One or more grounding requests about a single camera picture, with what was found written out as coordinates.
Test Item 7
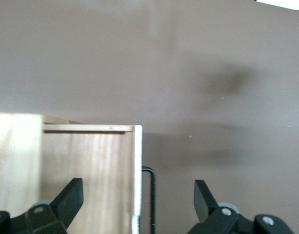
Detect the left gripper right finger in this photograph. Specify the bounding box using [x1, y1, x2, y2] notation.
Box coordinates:
[188, 179, 295, 234]

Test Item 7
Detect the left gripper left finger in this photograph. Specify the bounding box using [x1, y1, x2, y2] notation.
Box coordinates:
[0, 177, 84, 234]

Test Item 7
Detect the wooden drawer with black handle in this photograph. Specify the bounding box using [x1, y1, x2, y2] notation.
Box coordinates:
[41, 124, 157, 234]

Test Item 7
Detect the wooden drawer cabinet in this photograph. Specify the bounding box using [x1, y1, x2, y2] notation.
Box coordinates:
[0, 112, 71, 215]

